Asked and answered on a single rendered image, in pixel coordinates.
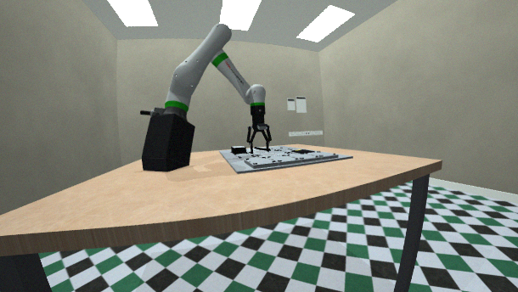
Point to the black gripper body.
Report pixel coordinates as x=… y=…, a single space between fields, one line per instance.
x=257 y=119

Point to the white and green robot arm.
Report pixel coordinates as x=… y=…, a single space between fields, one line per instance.
x=187 y=76

